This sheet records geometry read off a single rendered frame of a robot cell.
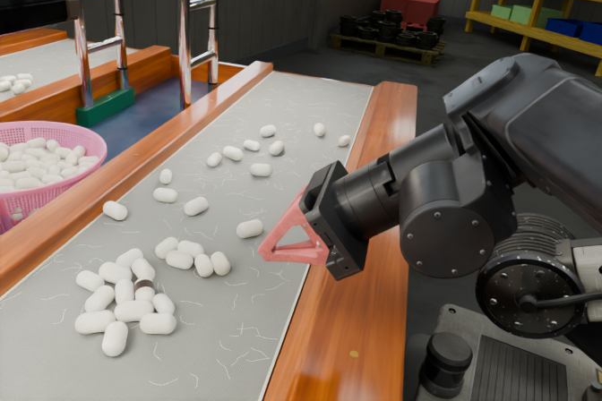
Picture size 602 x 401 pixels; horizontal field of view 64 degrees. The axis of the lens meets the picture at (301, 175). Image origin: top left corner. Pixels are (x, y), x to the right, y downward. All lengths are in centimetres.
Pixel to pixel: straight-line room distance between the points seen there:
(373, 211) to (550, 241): 36
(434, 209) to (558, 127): 8
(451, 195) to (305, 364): 23
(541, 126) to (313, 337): 30
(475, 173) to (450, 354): 54
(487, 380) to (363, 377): 48
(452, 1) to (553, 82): 836
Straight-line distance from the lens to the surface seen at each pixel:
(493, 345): 99
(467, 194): 30
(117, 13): 126
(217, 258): 59
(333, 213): 38
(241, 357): 50
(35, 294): 60
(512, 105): 33
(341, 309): 53
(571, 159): 27
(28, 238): 65
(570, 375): 102
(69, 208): 70
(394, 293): 56
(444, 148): 37
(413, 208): 31
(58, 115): 115
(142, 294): 55
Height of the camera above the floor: 111
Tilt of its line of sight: 27 degrees down
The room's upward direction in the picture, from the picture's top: 6 degrees clockwise
